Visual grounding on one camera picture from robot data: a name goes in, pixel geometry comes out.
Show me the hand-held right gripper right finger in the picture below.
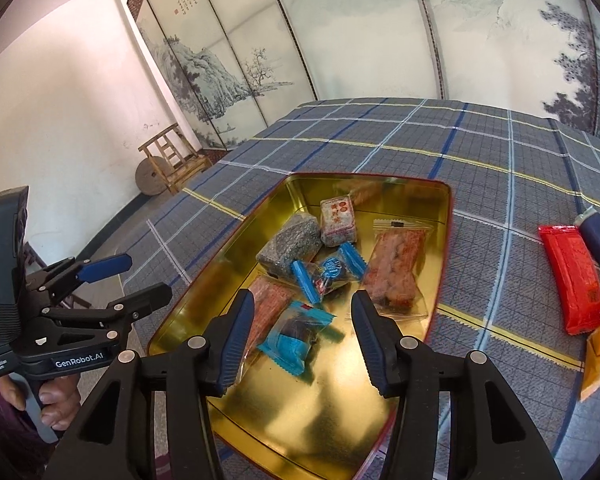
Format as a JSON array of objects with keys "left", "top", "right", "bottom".
[{"left": 350, "top": 290, "right": 563, "bottom": 480}]

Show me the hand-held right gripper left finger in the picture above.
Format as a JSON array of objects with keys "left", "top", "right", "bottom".
[{"left": 42, "top": 289, "right": 257, "bottom": 480}]

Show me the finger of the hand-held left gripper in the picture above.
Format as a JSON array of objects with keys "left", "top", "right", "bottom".
[
  {"left": 26, "top": 253, "right": 133, "bottom": 306},
  {"left": 40, "top": 282, "right": 173, "bottom": 348}
]

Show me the clear orange meat snack packet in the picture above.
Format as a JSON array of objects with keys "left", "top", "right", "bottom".
[
  {"left": 240, "top": 275, "right": 296, "bottom": 361},
  {"left": 357, "top": 219, "right": 436, "bottom": 321}
]

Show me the blue packet dark cake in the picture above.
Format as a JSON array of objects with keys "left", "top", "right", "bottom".
[{"left": 256, "top": 300, "right": 346, "bottom": 377}]

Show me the red tin box gold inside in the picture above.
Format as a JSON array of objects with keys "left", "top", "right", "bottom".
[{"left": 146, "top": 172, "right": 455, "bottom": 480}]

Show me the blue twist candy round label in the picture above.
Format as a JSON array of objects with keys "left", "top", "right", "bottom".
[{"left": 289, "top": 241, "right": 370, "bottom": 305}]

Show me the dark seed bar packet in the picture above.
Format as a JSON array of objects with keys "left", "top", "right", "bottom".
[{"left": 255, "top": 211, "right": 325, "bottom": 278}]

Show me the red snack packet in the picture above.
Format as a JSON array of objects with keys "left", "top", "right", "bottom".
[{"left": 537, "top": 225, "right": 600, "bottom": 336}]

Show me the person's left forearm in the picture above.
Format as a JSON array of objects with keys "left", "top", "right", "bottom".
[{"left": 0, "top": 390, "right": 48, "bottom": 480}]

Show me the person's left hand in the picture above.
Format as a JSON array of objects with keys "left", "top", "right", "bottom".
[{"left": 0, "top": 372, "right": 82, "bottom": 432}]

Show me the round stone millstone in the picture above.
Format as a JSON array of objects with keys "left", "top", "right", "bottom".
[{"left": 134, "top": 157, "right": 163, "bottom": 196}]

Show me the bamboo chair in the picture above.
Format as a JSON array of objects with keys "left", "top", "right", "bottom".
[{"left": 137, "top": 122, "right": 213, "bottom": 196}]

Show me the blue plaid tablecloth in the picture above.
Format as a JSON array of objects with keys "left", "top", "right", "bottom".
[{"left": 115, "top": 97, "right": 600, "bottom": 480}]

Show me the painted landscape folding screen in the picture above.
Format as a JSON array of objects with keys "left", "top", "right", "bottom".
[{"left": 127, "top": 0, "right": 600, "bottom": 148}]

